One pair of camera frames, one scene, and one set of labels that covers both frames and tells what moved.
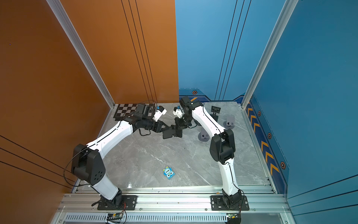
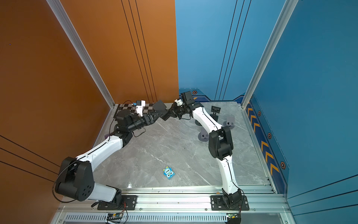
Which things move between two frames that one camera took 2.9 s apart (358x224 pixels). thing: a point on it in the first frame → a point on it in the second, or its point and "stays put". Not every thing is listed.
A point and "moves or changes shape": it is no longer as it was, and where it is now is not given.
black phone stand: [174, 130] moves or changes shape
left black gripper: [159, 127] → [148, 120]
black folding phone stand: [216, 110] stays put
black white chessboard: [123, 109] stays put
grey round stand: [203, 136] stays put
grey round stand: [230, 122] stays put
